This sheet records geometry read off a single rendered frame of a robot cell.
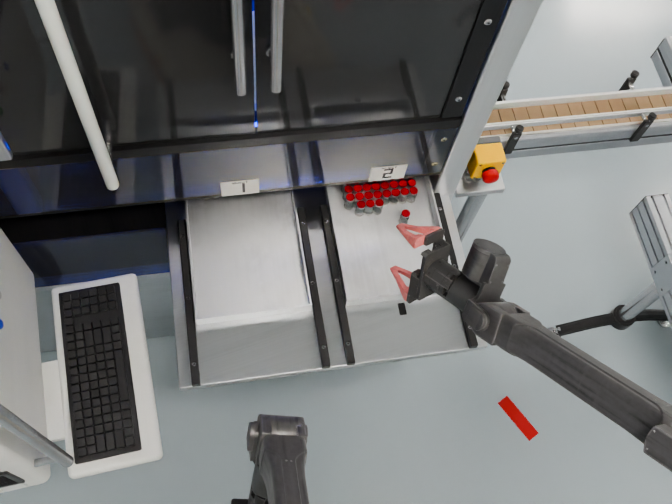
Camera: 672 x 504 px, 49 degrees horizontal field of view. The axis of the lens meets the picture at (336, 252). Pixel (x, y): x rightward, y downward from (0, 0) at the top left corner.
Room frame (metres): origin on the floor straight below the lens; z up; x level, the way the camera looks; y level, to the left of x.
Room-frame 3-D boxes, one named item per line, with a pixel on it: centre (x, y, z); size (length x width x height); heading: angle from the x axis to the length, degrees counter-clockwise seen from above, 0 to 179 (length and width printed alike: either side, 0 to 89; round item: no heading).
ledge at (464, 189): (1.08, -0.31, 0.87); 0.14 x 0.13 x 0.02; 20
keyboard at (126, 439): (0.39, 0.47, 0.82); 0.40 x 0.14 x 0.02; 24
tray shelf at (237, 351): (0.71, 0.03, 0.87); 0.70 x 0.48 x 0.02; 110
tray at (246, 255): (0.72, 0.21, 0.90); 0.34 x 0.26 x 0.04; 20
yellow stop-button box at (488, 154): (1.03, -0.31, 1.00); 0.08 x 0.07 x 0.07; 20
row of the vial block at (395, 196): (0.92, -0.08, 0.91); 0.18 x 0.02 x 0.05; 110
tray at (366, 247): (0.84, -0.11, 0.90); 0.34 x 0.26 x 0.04; 20
